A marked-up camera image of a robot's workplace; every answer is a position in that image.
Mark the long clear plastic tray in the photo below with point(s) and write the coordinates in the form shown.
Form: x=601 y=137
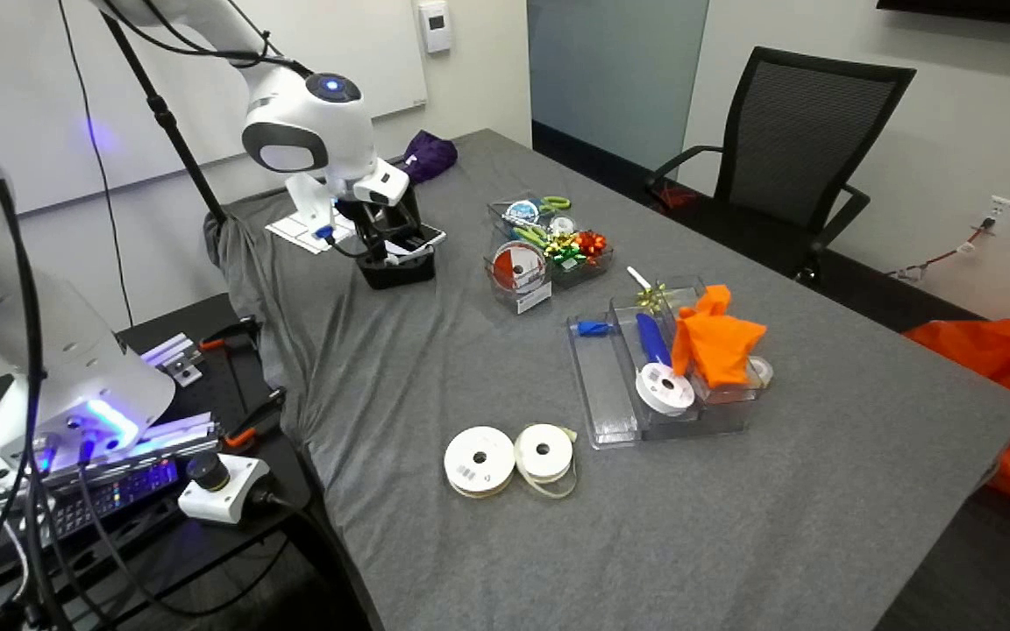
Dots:
x=603 y=396

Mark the white ribbon spool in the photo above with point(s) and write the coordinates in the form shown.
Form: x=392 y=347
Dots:
x=544 y=458
x=481 y=463

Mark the red ribbon spool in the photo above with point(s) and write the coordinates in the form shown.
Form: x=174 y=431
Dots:
x=517 y=267

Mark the red gift bow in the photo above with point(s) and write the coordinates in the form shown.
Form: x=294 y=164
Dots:
x=589 y=242

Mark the white emergency stop box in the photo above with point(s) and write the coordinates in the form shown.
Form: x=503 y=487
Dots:
x=228 y=493

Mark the black robot cart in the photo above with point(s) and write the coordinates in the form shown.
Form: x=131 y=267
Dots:
x=235 y=562

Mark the large clear plastic box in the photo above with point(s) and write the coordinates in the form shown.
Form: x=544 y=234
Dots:
x=718 y=409

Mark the orange cloth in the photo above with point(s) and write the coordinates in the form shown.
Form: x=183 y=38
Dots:
x=718 y=339

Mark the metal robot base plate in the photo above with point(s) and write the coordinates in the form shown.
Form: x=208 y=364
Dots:
x=143 y=449

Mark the white wall thermostat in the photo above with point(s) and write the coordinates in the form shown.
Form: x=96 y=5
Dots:
x=436 y=22

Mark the blue capped pen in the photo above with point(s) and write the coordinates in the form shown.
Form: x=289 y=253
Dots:
x=594 y=327

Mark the purple folded umbrella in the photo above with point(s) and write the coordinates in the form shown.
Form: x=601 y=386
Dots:
x=428 y=156

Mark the black mesh office chair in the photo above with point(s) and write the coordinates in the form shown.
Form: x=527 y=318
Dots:
x=803 y=127

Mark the small clear plastic box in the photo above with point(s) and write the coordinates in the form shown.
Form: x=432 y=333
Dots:
x=524 y=295

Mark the grey tablecloth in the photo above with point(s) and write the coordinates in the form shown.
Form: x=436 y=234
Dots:
x=761 y=501

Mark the white gift bow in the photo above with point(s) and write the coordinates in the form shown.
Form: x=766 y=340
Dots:
x=563 y=224

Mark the white label sheet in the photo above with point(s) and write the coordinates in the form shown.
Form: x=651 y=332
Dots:
x=301 y=234

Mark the yellow green gift bow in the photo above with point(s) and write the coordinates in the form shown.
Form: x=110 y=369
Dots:
x=552 y=248

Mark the small silver metal bracket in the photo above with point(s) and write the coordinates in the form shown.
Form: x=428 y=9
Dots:
x=174 y=354

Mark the black camera tripod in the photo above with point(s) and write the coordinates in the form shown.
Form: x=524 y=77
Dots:
x=183 y=151

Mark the black wall television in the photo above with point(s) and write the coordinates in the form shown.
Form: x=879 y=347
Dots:
x=974 y=9

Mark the blue marker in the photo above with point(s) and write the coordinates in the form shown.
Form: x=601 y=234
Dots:
x=654 y=339

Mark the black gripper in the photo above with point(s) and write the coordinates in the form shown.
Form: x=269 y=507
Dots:
x=367 y=219

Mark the clear tray with bows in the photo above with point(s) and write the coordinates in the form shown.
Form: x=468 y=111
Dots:
x=596 y=267

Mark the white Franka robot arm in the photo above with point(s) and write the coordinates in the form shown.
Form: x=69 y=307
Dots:
x=296 y=127

